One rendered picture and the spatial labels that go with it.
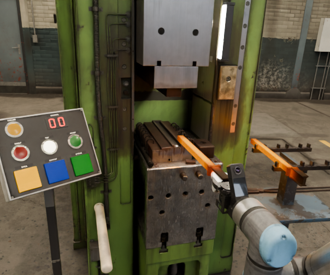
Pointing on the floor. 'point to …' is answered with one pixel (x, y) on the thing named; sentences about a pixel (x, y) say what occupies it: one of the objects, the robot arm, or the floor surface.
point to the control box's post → (49, 203)
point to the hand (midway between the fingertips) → (216, 171)
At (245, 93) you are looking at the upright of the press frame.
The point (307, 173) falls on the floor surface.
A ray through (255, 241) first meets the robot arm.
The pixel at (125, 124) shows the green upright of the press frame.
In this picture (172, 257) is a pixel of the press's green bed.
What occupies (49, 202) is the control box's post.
